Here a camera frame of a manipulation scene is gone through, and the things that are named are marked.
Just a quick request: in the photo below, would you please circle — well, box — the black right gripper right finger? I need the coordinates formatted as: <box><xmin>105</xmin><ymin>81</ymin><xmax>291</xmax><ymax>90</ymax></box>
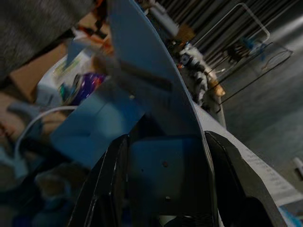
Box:
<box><xmin>204</xmin><ymin>131</ymin><xmax>282</xmax><ymax>227</ymax></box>

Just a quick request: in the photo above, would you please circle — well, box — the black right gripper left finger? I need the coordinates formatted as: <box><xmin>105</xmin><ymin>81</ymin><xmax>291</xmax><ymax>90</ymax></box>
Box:
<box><xmin>70</xmin><ymin>136</ymin><xmax>130</xmax><ymax>227</ymax></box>

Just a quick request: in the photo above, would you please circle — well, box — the white carton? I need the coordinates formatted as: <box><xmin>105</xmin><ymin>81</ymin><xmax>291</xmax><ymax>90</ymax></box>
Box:
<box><xmin>49</xmin><ymin>0</ymin><xmax>299</xmax><ymax>227</ymax></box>

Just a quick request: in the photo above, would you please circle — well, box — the purple can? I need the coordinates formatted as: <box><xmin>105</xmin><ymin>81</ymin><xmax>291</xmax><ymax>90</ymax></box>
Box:
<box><xmin>71</xmin><ymin>72</ymin><xmax>107</xmax><ymax>106</ymax></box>

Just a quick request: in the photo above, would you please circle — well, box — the brown cardboard piece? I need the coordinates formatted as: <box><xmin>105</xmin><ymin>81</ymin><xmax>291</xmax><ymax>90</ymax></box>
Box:
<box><xmin>9</xmin><ymin>42</ymin><xmax>71</xmax><ymax>102</ymax></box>

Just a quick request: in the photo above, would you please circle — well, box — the white cable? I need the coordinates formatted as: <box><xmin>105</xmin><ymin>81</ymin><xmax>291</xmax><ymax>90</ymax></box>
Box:
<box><xmin>13</xmin><ymin>105</ymin><xmax>78</xmax><ymax>166</ymax></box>

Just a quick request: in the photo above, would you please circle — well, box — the black thin wire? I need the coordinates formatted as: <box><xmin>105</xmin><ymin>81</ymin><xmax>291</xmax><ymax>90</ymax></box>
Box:
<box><xmin>219</xmin><ymin>42</ymin><xmax>294</xmax><ymax>105</ymax></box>

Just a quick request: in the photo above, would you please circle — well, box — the white wire frame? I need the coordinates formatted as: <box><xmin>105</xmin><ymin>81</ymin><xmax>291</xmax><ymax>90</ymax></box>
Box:
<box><xmin>193</xmin><ymin>3</ymin><xmax>271</xmax><ymax>62</ymax></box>

